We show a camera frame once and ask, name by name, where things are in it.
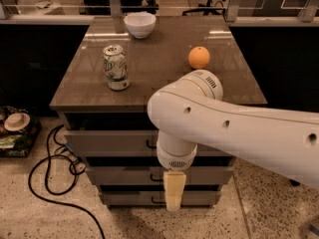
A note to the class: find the grey top drawer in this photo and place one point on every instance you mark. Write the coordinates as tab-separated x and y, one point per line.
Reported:
111	134

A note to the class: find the grey middle drawer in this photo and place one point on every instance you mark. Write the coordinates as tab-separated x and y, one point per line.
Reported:
147	170

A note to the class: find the grey drawer cabinet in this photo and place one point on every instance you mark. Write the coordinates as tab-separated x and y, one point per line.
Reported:
153	62

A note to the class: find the grey drawer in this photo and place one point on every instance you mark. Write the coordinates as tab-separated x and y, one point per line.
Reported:
153	195
111	134
147	170

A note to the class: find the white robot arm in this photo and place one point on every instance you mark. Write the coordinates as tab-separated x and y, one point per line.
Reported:
190	112

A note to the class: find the black stand leg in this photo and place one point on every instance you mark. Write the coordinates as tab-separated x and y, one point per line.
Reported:
294	183

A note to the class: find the white bowl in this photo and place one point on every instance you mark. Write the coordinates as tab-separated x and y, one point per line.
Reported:
140	24

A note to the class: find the grey bottom drawer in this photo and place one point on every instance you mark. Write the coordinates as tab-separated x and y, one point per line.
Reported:
153	195

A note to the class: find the orange fruit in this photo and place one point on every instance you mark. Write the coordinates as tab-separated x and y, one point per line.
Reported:
198	57

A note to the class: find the beige small hat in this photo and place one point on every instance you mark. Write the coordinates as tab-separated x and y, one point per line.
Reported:
16	121

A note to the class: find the green white soda can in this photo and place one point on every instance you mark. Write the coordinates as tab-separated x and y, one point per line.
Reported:
115	67

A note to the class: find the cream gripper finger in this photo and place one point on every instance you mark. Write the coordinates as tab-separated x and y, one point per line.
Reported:
173	184

